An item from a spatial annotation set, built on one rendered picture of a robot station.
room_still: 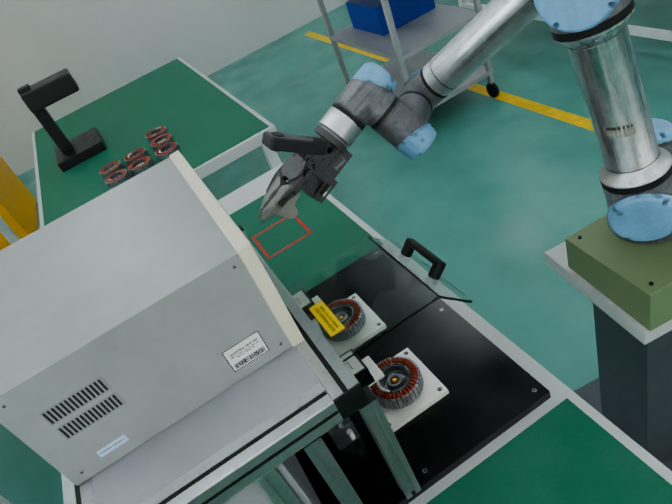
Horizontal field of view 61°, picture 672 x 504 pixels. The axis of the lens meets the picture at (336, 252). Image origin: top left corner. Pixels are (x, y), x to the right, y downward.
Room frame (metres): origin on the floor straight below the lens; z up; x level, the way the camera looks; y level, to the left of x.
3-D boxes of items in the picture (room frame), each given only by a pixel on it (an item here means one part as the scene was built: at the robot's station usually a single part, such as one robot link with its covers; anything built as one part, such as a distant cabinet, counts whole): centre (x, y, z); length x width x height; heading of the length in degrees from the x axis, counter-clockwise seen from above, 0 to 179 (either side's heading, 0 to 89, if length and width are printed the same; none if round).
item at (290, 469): (0.82, 0.27, 0.92); 0.66 x 0.01 x 0.30; 13
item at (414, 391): (0.76, 0.00, 0.80); 0.11 x 0.11 x 0.04
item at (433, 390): (0.76, 0.00, 0.78); 0.15 x 0.15 x 0.01; 13
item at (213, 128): (3.15, 0.77, 0.37); 1.85 x 1.10 x 0.75; 13
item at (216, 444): (0.81, 0.34, 1.09); 0.68 x 0.44 x 0.05; 13
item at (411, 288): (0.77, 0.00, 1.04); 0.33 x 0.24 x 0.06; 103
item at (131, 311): (0.82, 0.34, 1.22); 0.44 x 0.39 x 0.20; 13
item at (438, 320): (0.88, 0.04, 0.76); 0.64 x 0.47 x 0.02; 13
